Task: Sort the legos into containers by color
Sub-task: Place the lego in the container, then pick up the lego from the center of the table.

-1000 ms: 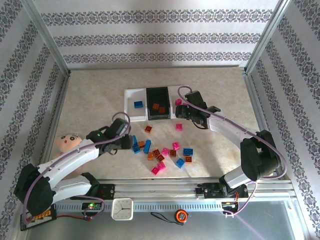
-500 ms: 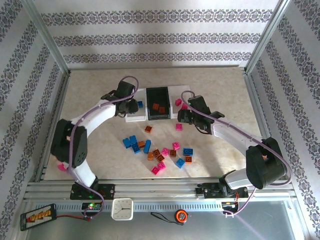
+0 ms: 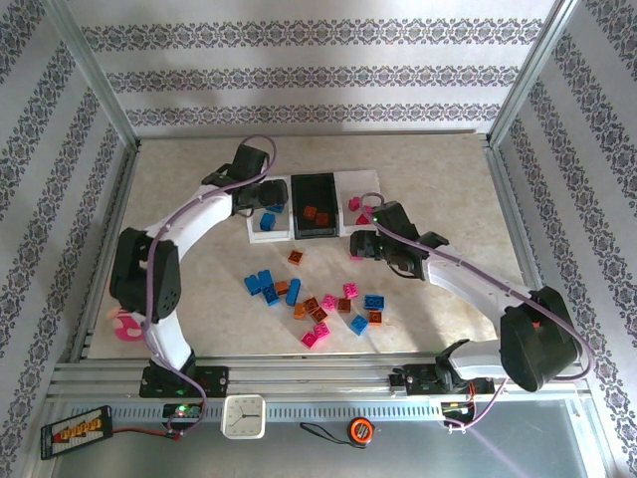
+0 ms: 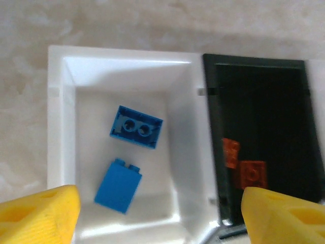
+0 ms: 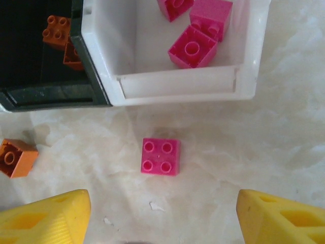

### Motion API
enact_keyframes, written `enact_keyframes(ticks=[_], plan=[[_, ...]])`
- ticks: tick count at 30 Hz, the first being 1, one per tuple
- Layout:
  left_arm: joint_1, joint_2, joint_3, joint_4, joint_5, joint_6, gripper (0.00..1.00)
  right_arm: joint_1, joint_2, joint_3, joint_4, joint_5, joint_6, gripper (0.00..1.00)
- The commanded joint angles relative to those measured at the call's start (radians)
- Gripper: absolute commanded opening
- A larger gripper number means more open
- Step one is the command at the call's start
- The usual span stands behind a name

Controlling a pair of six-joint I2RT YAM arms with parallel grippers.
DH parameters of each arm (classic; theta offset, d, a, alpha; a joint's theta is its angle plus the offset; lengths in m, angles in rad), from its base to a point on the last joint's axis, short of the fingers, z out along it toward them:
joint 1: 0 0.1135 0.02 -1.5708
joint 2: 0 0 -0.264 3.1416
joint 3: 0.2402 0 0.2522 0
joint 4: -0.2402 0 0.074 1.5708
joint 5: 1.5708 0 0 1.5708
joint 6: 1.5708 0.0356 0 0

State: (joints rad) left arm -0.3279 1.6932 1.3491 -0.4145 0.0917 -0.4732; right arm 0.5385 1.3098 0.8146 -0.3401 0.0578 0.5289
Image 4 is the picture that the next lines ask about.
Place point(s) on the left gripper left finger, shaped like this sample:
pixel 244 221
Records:
pixel 38 218

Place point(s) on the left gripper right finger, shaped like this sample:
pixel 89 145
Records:
pixel 279 221

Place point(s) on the orange lego brick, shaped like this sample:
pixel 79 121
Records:
pixel 254 174
pixel 231 152

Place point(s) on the blue lego brick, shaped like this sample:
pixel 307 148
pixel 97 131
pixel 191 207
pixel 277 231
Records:
pixel 116 188
pixel 137 127

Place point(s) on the black plastic bin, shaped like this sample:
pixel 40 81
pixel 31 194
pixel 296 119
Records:
pixel 266 114

